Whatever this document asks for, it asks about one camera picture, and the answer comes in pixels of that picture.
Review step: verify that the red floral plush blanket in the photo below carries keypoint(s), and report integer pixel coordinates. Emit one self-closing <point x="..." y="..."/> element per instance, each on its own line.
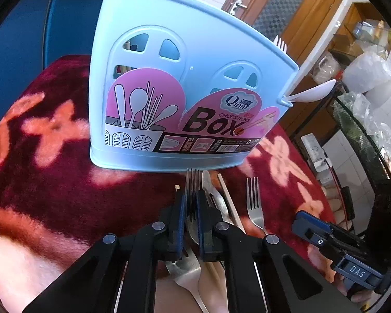
<point x="52" y="176"/>

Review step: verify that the blue kitchen base cabinet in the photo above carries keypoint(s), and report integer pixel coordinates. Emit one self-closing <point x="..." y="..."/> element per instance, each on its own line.
<point x="35" y="16"/>

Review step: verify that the large steel fork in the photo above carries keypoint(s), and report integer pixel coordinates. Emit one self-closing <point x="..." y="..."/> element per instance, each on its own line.
<point x="193" y="182"/>

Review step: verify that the brown wooden shelf unit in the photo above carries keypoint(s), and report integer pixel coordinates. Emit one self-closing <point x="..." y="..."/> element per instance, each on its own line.
<point x="345" y="32"/>

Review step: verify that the light blue plastic utensil box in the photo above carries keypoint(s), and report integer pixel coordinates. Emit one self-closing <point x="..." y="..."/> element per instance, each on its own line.
<point x="195" y="39"/>

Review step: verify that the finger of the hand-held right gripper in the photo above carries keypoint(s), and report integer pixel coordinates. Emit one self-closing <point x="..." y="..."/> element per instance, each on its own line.
<point x="308" y="225"/>
<point x="348" y="202"/>

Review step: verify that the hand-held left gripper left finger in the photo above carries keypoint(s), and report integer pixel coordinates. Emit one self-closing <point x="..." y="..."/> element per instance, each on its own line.
<point x="181" y="225"/>

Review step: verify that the person's right hand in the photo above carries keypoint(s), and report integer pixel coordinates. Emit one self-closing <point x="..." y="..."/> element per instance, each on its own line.
<point x="368" y="298"/>

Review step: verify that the white plastic spoon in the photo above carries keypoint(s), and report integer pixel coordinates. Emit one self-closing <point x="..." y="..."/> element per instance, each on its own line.
<point x="316" y="92"/>

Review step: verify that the wooden door with glass panel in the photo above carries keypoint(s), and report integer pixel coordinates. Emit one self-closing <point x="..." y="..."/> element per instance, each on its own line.
<point x="322" y="9"/>

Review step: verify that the white plastic bag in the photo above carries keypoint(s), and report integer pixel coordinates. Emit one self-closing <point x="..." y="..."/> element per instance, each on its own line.
<point x="368" y="71"/>

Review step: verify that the small steel fork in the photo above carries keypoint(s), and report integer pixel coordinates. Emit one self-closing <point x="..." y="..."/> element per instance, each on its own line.
<point x="255" y="202"/>

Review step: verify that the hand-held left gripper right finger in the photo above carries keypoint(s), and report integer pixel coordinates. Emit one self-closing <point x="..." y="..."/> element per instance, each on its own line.
<point x="200" y="225"/>

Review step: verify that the white power strip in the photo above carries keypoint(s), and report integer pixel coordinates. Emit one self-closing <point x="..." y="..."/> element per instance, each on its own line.
<point x="316" y="151"/>

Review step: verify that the white plastic fork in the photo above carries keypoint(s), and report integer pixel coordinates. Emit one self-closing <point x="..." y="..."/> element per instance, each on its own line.
<point x="280" y="44"/>

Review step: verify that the steel table knife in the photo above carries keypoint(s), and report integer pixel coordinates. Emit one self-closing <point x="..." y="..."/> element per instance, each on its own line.
<point x="206" y="181"/>

